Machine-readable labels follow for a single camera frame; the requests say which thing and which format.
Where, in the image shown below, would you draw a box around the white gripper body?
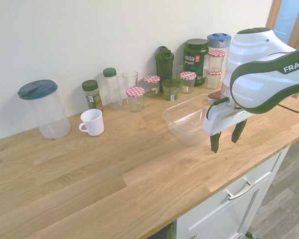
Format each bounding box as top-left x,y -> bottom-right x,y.
202,101 -> 248,136

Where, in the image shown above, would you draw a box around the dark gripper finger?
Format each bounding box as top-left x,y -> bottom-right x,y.
210,131 -> 222,153
231,119 -> 248,143

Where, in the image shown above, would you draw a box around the clear rectangular plastic container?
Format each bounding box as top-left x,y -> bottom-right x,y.
162,94 -> 215,147

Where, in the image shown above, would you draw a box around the dark Vega protein powder tub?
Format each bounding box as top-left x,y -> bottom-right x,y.
183,38 -> 209,87

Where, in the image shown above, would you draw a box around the small red and grey object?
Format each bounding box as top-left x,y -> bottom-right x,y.
206,91 -> 224,106

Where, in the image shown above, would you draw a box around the small green glass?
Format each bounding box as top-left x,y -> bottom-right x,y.
161,79 -> 181,101

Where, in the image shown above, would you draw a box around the white kitchen cabinet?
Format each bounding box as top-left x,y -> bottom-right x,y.
176,145 -> 292,239

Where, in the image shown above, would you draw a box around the dark green shaker bottle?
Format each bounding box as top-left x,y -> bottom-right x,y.
154,45 -> 175,93

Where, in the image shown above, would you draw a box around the clear pitcher with blue lid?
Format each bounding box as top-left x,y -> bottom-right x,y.
206,33 -> 232,75

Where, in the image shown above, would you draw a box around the tall clear drinking glass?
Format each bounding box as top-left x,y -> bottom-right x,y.
122,71 -> 139,100

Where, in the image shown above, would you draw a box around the clear bottle with green cap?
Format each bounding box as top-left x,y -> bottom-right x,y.
102,67 -> 123,111

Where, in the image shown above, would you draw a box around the white ribbed mug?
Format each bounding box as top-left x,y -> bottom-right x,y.
78,109 -> 105,137

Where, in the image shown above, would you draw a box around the spice jar with green lid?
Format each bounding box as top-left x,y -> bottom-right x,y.
81,79 -> 105,113

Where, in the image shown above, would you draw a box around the clear canister with teal lid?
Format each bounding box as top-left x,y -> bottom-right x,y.
17,79 -> 71,139

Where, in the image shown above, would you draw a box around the silver drawer handle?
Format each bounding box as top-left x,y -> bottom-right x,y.
225,180 -> 255,201

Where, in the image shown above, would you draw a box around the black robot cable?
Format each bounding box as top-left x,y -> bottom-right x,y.
278,103 -> 299,114

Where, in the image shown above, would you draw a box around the wooden door frame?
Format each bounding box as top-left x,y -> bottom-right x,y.
265,0 -> 299,103

